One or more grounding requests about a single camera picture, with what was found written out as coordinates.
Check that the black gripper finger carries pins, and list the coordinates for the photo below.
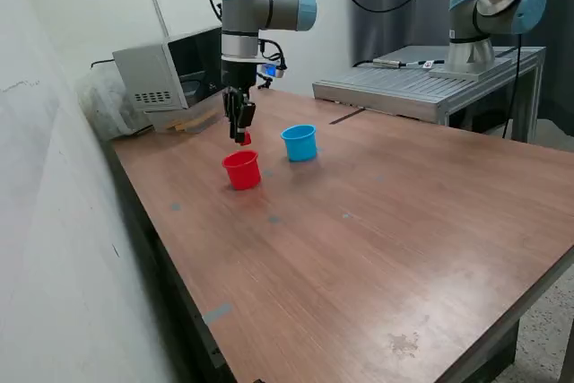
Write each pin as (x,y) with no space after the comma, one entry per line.
(232,109)
(247,116)

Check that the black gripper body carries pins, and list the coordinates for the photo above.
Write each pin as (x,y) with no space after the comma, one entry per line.
(240,75)

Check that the red cube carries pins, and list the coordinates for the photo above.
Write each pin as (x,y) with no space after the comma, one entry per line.
(245,138)

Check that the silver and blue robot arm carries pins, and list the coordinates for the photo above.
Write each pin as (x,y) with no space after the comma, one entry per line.
(287,4)

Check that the aluminium robot base table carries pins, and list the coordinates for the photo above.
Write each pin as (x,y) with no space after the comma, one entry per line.
(385,82)

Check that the yellow wooden sticks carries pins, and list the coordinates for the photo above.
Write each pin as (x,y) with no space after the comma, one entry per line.
(193,122)

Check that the red plastic cup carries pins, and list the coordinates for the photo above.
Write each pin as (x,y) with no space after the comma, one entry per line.
(242,174)

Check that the blue plastic cup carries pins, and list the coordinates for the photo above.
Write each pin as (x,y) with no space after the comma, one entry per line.
(299,145)

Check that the silver microwave oven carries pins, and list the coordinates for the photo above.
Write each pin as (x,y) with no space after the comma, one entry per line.
(143,69)

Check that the white thin rod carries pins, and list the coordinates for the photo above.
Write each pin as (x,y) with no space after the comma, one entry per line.
(160,17)

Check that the grey plastic bag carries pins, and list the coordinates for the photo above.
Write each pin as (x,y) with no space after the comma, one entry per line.
(103,105)

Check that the grey connector box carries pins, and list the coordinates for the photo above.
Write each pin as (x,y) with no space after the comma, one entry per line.
(388,63)

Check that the grey tape strip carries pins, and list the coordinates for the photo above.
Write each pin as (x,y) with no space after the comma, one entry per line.
(217,314)

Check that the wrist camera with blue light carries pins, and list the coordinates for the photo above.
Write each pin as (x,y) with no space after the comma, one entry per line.
(271,70)

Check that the dark table frame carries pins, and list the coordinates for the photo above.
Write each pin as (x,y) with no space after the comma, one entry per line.
(493,347)

